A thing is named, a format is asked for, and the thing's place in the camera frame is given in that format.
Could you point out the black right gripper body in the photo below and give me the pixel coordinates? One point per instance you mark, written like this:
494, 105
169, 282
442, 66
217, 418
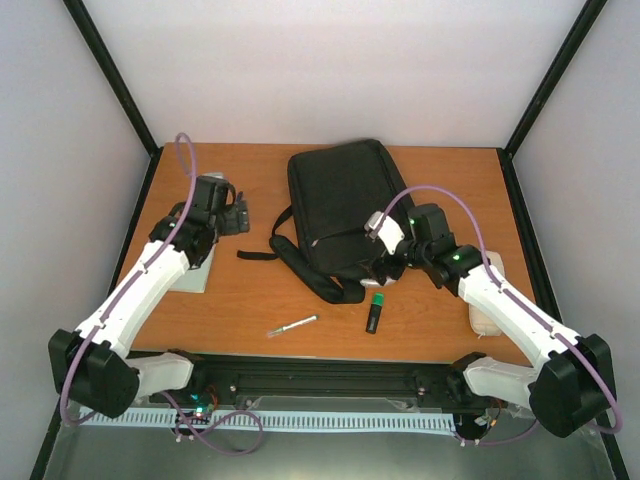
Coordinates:
395, 270

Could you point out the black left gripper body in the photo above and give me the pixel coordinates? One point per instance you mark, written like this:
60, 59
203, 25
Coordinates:
232, 227

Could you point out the black student backpack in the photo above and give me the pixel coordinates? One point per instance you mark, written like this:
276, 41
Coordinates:
333, 192

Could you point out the grey book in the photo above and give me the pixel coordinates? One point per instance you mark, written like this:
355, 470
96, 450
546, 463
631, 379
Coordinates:
201, 229

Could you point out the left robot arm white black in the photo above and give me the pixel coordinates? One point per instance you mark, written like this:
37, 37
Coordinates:
140, 285

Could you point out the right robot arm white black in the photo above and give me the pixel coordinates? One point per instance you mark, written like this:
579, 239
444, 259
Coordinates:
510, 305

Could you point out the green black highlighter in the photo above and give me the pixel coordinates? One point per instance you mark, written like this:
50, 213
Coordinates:
374, 313

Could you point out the silver pen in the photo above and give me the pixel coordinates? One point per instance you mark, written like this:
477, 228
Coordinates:
284, 328

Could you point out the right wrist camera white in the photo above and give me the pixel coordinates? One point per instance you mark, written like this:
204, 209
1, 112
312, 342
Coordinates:
382, 227

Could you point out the black aluminium rail base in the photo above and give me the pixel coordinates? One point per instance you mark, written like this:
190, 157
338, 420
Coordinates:
229, 379

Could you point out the light blue cable duct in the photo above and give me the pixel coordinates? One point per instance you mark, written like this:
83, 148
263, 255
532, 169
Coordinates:
286, 421

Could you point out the left black frame post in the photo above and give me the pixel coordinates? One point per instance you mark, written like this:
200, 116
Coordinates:
100, 52

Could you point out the black frame post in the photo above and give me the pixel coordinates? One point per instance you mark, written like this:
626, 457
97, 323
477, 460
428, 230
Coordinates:
100, 52
568, 49

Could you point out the right black frame post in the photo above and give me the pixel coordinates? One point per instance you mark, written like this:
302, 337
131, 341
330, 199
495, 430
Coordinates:
568, 49

